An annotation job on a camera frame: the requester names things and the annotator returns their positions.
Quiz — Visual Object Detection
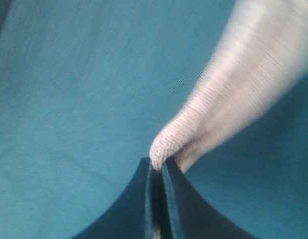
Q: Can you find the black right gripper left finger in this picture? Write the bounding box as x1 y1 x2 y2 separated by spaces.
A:
73 158 153 239

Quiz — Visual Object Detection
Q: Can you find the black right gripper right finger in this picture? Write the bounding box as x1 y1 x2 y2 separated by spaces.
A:
161 158 256 239

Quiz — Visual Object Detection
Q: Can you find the brown towel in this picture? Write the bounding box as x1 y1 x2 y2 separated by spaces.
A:
149 0 308 172

